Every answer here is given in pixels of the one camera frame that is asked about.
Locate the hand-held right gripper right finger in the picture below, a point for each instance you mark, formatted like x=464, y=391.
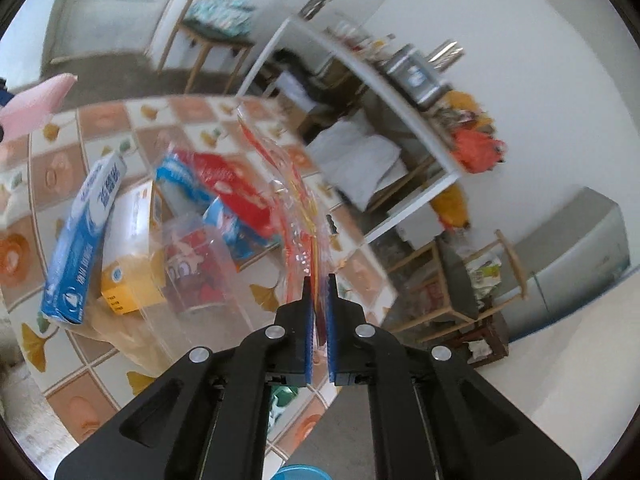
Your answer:
x=332, y=340

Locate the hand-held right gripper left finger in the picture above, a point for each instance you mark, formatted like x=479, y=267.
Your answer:
x=310, y=340

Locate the red drink can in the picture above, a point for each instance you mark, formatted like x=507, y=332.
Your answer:
x=200, y=270

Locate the blue plastic basin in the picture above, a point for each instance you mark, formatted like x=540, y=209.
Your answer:
x=302, y=474

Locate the blue wrapper pink print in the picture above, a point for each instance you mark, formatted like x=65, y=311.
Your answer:
x=230, y=225

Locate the clear plastic bag red stripes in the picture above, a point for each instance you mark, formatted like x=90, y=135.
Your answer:
x=295, y=200

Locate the red snack packet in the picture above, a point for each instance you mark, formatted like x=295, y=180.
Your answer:
x=235, y=185

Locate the yellow white carton box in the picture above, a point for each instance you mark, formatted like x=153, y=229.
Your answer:
x=130, y=280

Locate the wooden chair dark seat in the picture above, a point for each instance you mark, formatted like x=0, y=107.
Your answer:
x=457, y=285

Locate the dark brown wooden stool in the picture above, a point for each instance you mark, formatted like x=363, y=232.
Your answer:
x=490, y=330

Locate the white packet green print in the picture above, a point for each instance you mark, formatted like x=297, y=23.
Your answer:
x=482, y=275

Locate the yellow plastic bag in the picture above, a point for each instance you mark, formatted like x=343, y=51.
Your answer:
x=450, y=205

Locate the white sack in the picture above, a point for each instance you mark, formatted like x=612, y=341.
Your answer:
x=355, y=160

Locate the crumpled brown paper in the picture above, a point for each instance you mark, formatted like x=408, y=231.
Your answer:
x=125, y=340

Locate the light blue wrapper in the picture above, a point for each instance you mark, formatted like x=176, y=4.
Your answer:
x=172, y=175

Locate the orange plastic bag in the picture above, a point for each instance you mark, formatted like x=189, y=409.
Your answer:
x=477, y=150

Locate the blue white carton box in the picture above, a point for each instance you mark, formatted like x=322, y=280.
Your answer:
x=80, y=240

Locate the pale grey cabinet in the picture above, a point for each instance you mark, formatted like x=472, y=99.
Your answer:
x=575, y=265

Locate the dark cloth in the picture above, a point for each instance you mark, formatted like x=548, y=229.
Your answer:
x=305, y=85

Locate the yellow bag with clutter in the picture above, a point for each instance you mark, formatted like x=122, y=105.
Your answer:
x=465, y=107

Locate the silver rice cooker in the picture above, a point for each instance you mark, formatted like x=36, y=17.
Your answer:
x=415, y=77

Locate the white table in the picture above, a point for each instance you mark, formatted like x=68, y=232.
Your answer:
x=350, y=62

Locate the light wooden chair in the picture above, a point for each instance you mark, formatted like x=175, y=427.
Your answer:
x=200, y=40

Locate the metal flask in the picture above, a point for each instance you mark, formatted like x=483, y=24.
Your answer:
x=315, y=6

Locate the patterned teal cushion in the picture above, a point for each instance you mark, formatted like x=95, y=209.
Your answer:
x=220, y=10

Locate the pink cloth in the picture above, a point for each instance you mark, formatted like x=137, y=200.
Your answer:
x=35, y=105

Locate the white panel door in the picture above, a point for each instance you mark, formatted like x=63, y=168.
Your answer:
x=115, y=10

